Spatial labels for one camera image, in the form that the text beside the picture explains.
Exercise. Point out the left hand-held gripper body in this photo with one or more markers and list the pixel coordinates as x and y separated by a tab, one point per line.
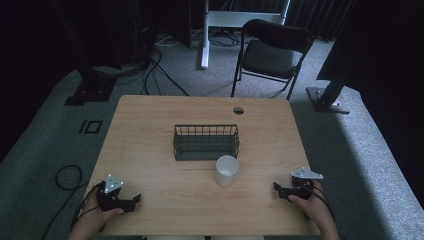
110	198

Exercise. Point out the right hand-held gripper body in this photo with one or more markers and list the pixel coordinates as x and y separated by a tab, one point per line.
301	188

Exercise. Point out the person's right hand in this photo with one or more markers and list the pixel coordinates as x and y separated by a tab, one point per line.
311	208

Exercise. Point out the person's left hand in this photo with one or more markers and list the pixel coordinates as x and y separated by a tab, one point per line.
95	220

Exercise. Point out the white cup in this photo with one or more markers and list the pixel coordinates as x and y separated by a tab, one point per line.
226	171

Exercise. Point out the black metal stand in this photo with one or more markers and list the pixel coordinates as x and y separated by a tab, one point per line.
328	96
91	88

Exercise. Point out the black folding chair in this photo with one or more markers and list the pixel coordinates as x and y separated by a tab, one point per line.
271	56

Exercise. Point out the white desk frame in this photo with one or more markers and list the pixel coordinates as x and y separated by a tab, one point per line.
213	20

